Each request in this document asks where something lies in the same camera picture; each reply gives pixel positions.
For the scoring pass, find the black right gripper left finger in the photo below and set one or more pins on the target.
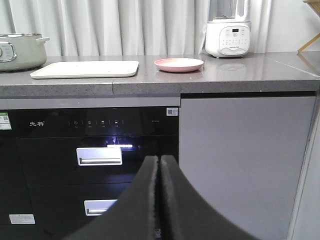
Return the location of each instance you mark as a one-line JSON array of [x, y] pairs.
[[132, 216]]

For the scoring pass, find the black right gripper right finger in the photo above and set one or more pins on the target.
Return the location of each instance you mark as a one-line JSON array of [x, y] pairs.
[[185, 214]]

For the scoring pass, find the pink round plate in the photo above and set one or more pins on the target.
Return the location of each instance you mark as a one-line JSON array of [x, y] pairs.
[[179, 65]]

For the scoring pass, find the cream bear serving tray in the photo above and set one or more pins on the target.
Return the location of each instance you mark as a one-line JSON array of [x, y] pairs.
[[87, 69]]

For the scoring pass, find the grey cabinet door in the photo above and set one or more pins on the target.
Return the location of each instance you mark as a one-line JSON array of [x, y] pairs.
[[244, 156]]

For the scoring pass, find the black disinfection cabinet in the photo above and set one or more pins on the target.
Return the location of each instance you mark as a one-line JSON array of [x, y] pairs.
[[42, 187]]

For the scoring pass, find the white side cabinet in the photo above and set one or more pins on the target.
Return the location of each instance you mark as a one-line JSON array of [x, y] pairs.
[[305, 218]]

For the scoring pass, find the grey stone countertop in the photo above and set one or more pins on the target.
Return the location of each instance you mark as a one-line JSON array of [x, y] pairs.
[[254, 73]]

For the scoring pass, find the white blender appliance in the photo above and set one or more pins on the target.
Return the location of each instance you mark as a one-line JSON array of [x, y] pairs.
[[228, 30]]

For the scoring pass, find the white pleated curtain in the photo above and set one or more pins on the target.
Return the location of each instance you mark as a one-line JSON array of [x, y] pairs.
[[150, 27]]

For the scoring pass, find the green electric cooking pot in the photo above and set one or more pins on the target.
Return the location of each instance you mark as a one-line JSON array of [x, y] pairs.
[[19, 51]]

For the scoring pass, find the lower silver drawer handle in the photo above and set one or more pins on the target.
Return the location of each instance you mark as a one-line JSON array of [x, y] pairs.
[[97, 207]]

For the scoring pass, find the silver drawer handle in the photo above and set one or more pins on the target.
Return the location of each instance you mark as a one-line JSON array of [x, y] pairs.
[[99, 156], [97, 207]]

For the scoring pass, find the upper silver drawer handle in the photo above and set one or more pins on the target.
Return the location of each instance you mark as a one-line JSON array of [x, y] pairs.
[[99, 156]]

